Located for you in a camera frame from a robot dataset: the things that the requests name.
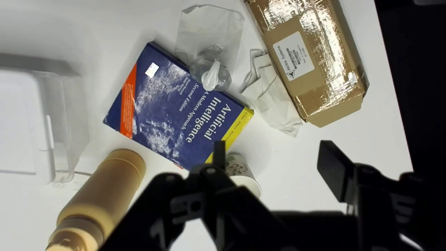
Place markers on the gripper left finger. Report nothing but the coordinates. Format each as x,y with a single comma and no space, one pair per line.
223,205

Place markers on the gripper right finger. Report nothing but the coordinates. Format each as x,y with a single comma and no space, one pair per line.
366,195

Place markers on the tan insulated bottle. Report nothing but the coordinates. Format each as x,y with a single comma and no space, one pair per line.
101,198

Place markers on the clear pump bottle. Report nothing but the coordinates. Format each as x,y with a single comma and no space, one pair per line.
209,45

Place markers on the patterned paper cup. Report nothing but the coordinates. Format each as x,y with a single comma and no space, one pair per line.
244,172

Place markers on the blue hardcover book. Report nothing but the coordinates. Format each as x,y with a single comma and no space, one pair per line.
174,108

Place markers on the crumpled white paper towel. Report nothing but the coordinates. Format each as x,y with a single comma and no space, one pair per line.
270,96

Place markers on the brown cardboard box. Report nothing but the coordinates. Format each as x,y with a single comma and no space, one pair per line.
310,59

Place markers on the clear plastic container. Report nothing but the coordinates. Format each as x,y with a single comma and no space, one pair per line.
38,118

